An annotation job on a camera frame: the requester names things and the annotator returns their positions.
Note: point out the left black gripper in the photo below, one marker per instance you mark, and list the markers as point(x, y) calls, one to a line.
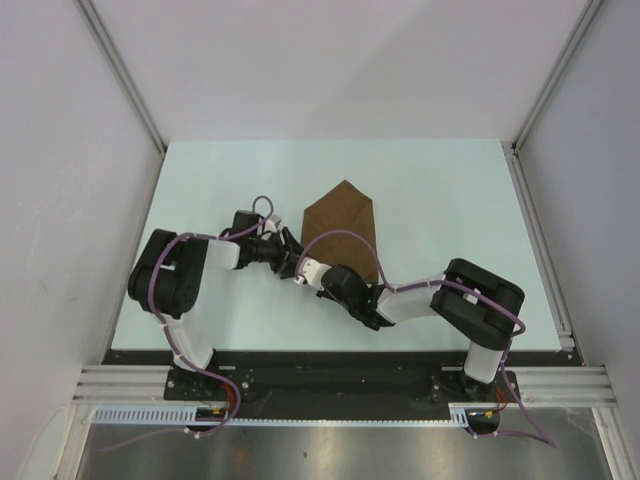
point(286, 255)

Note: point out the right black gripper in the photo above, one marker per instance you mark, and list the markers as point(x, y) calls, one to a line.
point(324, 292)

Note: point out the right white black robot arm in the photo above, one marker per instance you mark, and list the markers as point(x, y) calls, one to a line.
point(477, 303)

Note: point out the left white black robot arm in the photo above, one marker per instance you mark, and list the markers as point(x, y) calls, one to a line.
point(167, 276)

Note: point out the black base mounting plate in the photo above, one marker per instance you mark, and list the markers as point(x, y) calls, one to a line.
point(352, 387)

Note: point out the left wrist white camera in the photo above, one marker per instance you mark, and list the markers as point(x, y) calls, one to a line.
point(272, 224)

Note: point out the wrist white camera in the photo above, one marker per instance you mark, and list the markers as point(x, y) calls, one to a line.
point(272, 224)
point(310, 273)

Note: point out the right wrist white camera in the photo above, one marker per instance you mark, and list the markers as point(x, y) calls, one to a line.
point(310, 273)

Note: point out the white slotted cable duct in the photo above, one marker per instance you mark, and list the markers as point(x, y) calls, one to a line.
point(150, 414)

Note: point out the aluminium frame rail front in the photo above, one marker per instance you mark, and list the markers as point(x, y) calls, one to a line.
point(554, 387)

